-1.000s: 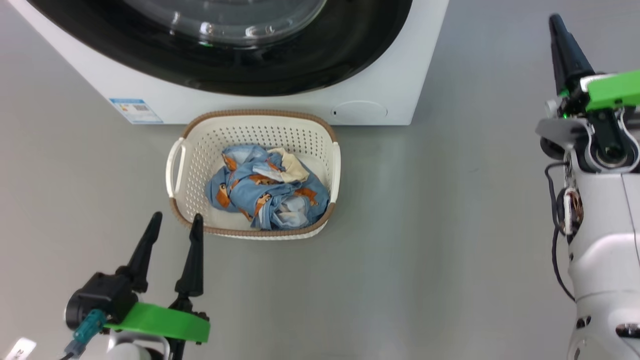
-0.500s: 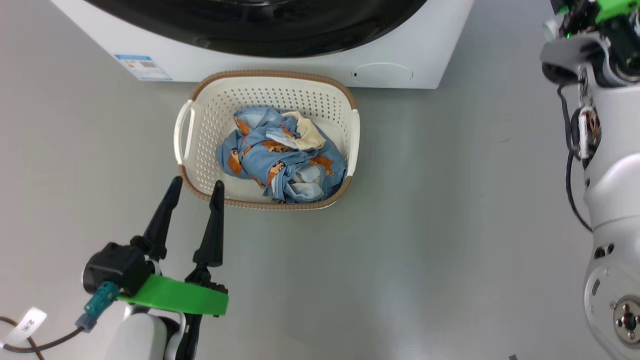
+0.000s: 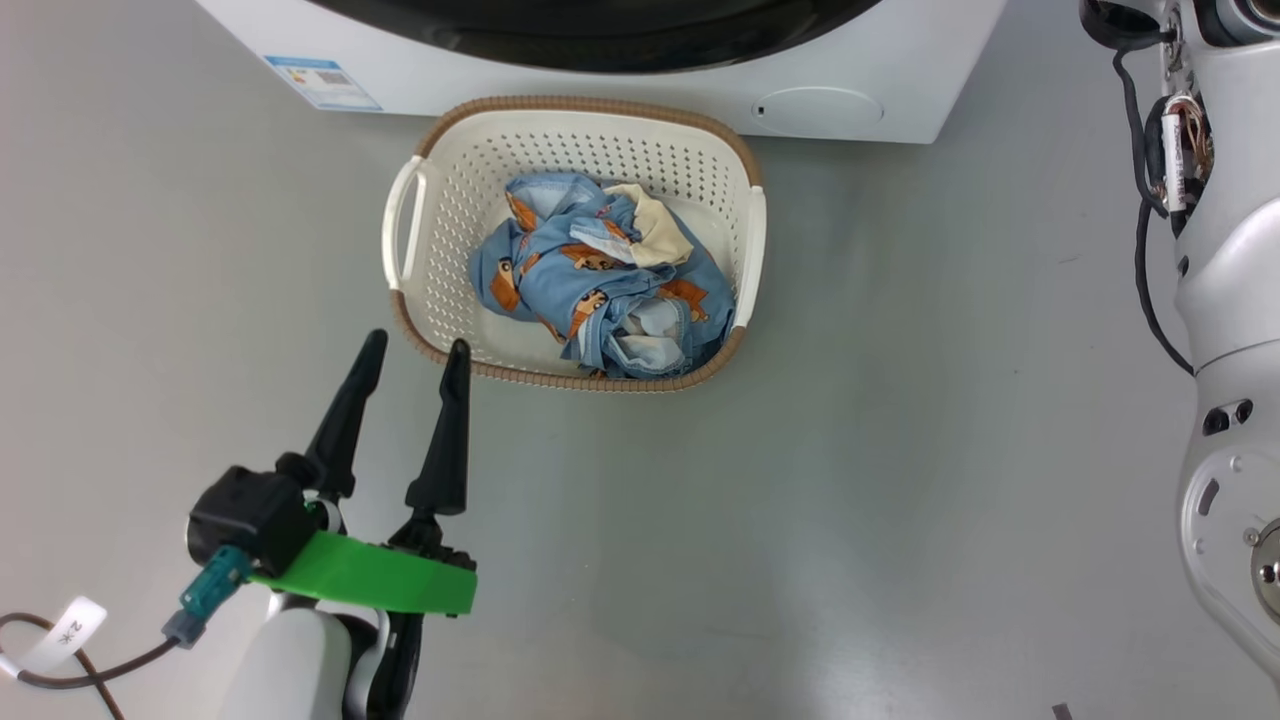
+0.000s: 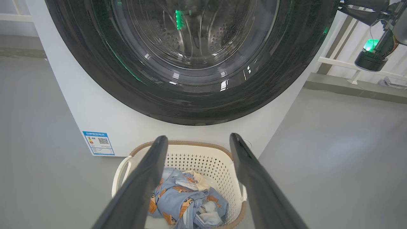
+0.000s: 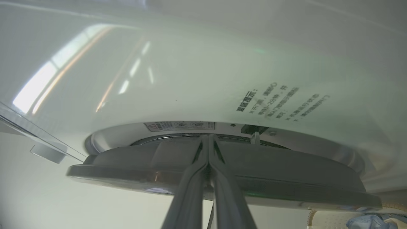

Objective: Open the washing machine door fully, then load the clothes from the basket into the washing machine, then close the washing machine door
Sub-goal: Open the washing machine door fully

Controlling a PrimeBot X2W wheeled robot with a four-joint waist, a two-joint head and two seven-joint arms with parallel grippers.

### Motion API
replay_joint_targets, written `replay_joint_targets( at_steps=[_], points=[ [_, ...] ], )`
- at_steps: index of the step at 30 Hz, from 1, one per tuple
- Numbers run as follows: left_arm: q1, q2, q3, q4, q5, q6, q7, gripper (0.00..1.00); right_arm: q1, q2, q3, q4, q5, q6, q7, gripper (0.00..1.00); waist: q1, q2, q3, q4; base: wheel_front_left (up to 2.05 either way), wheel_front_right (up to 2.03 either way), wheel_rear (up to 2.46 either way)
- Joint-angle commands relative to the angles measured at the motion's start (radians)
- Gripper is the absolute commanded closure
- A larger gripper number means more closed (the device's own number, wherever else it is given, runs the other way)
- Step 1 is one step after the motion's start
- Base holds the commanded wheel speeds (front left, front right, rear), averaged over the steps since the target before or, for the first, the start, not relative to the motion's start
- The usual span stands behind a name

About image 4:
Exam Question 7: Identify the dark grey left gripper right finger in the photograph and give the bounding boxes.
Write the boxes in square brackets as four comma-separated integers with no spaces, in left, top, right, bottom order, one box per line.
[229,133,309,229]

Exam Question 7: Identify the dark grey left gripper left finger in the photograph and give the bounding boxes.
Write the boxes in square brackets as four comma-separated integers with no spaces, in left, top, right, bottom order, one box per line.
[92,135,169,229]

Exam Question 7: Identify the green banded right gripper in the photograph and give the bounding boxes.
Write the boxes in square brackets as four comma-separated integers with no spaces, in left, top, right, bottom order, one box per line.
[338,0,407,54]

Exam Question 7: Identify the blue cartoon print garment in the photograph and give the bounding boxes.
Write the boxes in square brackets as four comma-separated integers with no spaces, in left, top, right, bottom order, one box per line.
[148,168,229,229]

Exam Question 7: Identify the blue denim garment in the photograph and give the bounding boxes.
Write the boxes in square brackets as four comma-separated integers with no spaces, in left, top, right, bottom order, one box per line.
[174,204,204,229]

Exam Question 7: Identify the cream fabric garment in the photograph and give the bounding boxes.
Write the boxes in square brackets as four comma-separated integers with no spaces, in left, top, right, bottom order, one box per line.
[184,170,211,192]

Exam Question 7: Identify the black round glass washer door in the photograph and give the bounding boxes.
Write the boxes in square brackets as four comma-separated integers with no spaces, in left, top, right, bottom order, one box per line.
[45,0,341,126]

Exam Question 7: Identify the cream perforated laundry basket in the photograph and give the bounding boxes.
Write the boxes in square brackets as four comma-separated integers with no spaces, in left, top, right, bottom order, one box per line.
[111,141,248,229]

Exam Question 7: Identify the white front-load washing machine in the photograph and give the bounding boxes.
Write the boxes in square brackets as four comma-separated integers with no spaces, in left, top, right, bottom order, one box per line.
[25,0,350,157]

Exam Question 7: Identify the blue energy label sticker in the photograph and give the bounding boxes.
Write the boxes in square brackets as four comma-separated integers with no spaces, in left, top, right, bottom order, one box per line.
[82,131,115,156]

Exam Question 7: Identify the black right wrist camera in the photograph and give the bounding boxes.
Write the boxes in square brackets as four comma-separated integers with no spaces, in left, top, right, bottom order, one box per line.
[355,48,389,72]

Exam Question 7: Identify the white metal rack frame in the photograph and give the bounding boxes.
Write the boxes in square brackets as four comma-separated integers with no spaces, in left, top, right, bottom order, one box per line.
[0,0,34,23]
[316,13,407,86]

